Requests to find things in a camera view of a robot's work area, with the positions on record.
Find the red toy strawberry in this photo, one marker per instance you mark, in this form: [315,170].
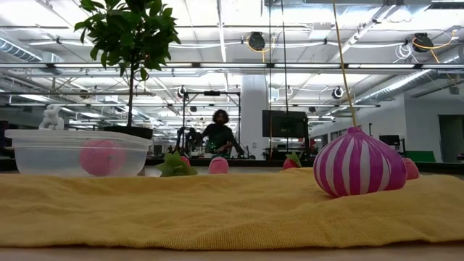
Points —
[174,166]
[290,164]

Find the purple white striped toy onion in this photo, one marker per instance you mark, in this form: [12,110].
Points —
[359,163]

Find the red toy dragon fruit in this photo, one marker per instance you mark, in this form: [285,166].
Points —
[101,157]

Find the clear plastic tupperware container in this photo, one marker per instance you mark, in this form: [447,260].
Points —
[43,159]

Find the person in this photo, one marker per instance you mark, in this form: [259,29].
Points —
[219,136]

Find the pink round toy fruit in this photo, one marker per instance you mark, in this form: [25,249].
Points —
[413,169]
[218,166]

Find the small black ceiling reel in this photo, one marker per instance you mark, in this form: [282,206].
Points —
[338,92]
[182,92]

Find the long ceiling light bar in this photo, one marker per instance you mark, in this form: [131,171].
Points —
[232,65]

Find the yellow cloth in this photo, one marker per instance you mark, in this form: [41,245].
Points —
[217,210]

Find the green potted plant black pot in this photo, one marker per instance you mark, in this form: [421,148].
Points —
[130,36]

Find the small black monitor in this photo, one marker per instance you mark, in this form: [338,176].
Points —
[389,140]

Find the white moulded object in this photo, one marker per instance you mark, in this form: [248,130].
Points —
[52,121]

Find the green board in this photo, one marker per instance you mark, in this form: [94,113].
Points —
[420,156]

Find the black metal stand frame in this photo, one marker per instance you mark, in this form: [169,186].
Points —
[212,93]

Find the silver ventilation duct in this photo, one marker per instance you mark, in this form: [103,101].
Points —
[18,50]
[395,85]

